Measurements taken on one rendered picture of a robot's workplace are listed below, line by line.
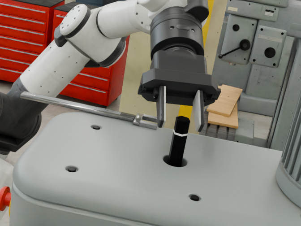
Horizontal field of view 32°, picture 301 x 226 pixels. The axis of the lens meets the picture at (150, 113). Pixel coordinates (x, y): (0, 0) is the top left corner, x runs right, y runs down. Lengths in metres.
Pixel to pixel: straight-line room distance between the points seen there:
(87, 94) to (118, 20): 4.66
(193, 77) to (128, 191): 0.21
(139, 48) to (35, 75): 1.41
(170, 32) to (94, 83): 4.79
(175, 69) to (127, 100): 1.82
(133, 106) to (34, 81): 1.50
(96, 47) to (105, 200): 0.49
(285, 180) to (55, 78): 0.59
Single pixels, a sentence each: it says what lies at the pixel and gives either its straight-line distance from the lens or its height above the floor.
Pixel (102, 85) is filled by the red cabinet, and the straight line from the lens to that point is 5.58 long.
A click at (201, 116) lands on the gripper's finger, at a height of 1.96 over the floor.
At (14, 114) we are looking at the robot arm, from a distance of 1.19.
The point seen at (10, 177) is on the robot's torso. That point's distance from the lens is 1.20.
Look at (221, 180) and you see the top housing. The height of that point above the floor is 1.89.
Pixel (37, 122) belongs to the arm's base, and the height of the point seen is 1.72.
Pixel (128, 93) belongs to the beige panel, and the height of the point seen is 1.32.
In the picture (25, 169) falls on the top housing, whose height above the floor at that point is 1.89.
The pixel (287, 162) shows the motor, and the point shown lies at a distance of 0.76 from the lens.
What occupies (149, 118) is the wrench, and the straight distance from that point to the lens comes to 0.89.
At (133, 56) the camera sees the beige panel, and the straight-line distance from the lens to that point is 2.54.
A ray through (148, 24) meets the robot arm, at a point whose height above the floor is 2.02.
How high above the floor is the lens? 2.25
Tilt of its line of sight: 23 degrees down
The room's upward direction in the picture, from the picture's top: 10 degrees clockwise
